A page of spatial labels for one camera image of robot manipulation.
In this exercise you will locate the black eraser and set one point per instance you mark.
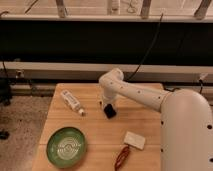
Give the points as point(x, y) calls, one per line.
point(109, 111)

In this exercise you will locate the white plastic bottle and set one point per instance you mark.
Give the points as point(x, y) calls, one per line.
point(72, 102)

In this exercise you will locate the white sponge block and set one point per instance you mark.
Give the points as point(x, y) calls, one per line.
point(134, 140)

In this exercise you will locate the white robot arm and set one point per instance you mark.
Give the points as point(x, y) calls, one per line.
point(186, 121)

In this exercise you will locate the black equipment at left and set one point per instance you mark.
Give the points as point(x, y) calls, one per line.
point(5, 92)

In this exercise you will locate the green patterned plate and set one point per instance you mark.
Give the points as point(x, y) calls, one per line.
point(66, 147)

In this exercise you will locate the grey metal rail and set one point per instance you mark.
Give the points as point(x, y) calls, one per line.
point(91, 71)

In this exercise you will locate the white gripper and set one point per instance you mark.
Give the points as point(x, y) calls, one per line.
point(108, 97)

